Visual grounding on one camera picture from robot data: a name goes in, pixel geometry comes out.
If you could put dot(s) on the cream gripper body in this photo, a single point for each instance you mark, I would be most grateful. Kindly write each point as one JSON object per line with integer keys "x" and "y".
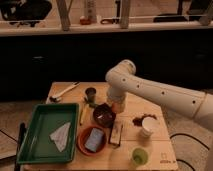
{"x": 119, "y": 100}

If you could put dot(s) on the red yellow apple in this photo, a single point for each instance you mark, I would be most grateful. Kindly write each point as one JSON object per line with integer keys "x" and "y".
{"x": 114, "y": 108}

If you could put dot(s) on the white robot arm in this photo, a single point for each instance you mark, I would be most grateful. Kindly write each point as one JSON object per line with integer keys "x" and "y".
{"x": 193, "y": 104}

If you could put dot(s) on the purple bowl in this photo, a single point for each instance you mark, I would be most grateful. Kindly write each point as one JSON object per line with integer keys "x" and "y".
{"x": 104, "y": 116}

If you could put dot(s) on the orange bowl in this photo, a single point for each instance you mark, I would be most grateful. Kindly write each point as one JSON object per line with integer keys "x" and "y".
{"x": 82, "y": 137}

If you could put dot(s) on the dark metal cup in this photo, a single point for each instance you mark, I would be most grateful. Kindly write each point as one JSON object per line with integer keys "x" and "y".
{"x": 90, "y": 94}

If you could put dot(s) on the yellow banana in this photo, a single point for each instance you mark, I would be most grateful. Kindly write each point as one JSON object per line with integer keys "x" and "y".
{"x": 83, "y": 113}

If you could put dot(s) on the dark brown scrap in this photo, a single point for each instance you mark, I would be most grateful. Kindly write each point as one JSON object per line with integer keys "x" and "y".
{"x": 137, "y": 121}

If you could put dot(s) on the wooden block eraser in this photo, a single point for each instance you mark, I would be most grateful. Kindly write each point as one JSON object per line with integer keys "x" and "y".
{"x": 115, "y": 136}

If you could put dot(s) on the white paper cup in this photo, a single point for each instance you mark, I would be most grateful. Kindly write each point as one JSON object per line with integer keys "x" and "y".
{"x": 149, "y": 126}

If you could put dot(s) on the blue sponge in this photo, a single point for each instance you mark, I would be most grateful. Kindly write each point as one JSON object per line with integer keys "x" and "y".
{"x": 95, "y": 140}

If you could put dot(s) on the green plastic cup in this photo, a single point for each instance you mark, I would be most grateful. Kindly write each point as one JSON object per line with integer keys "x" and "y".
{"x": 139, "y": 157}

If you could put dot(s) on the white folded cloth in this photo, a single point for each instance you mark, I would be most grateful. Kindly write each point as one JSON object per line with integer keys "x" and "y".
{"x": 60, "y": 136}

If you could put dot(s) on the green plastic tray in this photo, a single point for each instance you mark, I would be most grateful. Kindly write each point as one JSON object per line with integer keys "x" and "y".
{"x": 37, "y": 146}

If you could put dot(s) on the red round object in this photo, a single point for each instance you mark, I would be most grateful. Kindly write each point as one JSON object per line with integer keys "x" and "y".
{"x": 85, "y": 21}

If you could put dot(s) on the wooden table leg middle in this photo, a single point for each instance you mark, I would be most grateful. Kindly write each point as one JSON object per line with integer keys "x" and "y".
{"x": 125, "y": 11}

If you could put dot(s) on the wooden table leg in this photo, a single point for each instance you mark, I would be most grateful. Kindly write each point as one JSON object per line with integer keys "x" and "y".
{"x": 63, "y": 13}
{"x": 125, "y": 11}

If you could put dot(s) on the black marker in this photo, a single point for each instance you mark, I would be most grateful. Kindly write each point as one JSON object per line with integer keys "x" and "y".
{"x": 22, "y": 130}

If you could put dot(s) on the wooden table leg left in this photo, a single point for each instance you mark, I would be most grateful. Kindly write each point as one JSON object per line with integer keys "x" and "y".
{"x": 63, "y": 13}

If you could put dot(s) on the black office chair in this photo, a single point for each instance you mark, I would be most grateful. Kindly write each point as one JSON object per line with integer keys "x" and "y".
{"x": 29, "y": 12}

